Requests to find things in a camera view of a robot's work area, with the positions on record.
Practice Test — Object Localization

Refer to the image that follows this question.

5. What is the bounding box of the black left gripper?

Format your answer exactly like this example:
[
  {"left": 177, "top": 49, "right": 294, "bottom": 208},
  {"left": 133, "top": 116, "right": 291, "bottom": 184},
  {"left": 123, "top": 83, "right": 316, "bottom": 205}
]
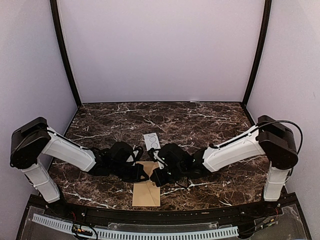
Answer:
[{"left": 110, "top": 162, "right": 149, "bottom": 184}]

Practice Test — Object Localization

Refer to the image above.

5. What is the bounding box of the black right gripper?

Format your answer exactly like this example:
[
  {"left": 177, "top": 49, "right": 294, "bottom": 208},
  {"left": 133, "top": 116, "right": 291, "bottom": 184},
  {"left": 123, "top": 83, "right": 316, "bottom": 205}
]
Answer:
[{"left": 149, "top": 165, "right": 186, "bottom": 187}]

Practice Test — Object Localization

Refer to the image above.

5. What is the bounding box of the brown kraft envelope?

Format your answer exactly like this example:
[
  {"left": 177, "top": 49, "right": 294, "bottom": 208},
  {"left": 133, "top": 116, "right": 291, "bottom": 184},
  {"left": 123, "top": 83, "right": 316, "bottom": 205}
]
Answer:
[{"left": 131, "top": 161, "right": 162, "bottom": 207}]

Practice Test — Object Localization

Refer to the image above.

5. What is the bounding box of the white sticker sheet wax seal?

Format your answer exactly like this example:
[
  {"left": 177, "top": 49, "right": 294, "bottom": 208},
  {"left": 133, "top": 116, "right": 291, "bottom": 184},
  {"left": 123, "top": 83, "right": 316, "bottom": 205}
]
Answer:
[{"left": 143, "top": 132, "right": 161, "bottom": 151}]

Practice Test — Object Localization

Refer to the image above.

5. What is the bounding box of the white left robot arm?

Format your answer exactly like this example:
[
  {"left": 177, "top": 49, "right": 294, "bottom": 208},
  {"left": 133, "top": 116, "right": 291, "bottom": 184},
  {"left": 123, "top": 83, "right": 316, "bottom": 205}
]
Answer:
[{"left": 10, "top": 117, "right": 149, "bottom": 218}]

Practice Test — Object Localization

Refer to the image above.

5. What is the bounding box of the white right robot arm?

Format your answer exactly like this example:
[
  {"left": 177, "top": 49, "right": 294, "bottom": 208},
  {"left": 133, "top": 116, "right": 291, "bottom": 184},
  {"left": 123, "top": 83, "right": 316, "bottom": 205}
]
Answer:
[{"left": 148, "top": 115, "right": 302, "bottom": 217}]

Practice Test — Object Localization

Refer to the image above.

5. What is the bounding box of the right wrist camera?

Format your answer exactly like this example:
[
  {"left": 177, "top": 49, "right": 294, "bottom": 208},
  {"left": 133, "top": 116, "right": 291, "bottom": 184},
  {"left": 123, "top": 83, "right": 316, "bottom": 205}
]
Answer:
[{"left": 147, "top": 148, "right": 167, "bottom": 170}]

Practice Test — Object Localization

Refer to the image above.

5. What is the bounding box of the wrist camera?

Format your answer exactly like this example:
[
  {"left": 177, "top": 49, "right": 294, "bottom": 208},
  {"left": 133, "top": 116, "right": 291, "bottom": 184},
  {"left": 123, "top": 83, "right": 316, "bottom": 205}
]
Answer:
[
  {"left": 133, "top": 146, "right": 144, "bottom": 162},
  {"left": 147, "top": 148, "right": 167, "bottom": 170}
]

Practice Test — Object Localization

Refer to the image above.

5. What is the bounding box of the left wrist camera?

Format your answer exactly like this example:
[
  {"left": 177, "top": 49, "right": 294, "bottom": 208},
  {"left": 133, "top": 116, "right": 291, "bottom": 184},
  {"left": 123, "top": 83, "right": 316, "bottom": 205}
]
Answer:
[{"left": 133, "top": 146, "right": 144, "bottom": 162}]

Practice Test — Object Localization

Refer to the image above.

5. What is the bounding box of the white slotted cable duct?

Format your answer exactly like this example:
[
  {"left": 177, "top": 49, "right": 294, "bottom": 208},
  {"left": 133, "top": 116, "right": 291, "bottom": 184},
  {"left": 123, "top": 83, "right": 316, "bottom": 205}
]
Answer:
[{"left": 32, "top": 213, "right": 239, "bottom": 240}]

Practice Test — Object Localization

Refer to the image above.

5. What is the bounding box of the black front rail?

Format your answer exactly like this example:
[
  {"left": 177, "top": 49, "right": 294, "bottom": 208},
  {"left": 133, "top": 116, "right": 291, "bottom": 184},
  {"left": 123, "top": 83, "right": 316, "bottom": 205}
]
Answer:
[{"left": 39, "top": 201, "right": 283, "bottom": 226}]

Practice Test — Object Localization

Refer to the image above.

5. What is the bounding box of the black frame post left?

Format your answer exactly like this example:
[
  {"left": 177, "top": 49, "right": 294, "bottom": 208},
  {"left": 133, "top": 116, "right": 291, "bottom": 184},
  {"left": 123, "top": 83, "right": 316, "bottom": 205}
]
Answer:
[{"left": 49, "top": 0, "right": 82, "bottom": 108}]

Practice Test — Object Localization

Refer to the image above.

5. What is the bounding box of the black frame post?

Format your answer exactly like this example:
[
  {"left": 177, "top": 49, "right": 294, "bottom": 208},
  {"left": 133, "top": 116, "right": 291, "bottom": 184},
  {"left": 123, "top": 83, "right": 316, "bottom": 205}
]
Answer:
[
  {"left": 241, "top": 0, "right": 272, "bottom": 109},
  {"left": 49, "top": 0, "right": 82, "bottom": 108}
]

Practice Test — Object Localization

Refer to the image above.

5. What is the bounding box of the black frame post right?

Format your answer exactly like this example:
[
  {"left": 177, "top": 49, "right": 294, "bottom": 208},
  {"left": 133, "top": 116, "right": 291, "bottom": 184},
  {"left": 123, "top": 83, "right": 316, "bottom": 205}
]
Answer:
[{"left": 241, "top": 0, "right": 272, "bottom": 109}]

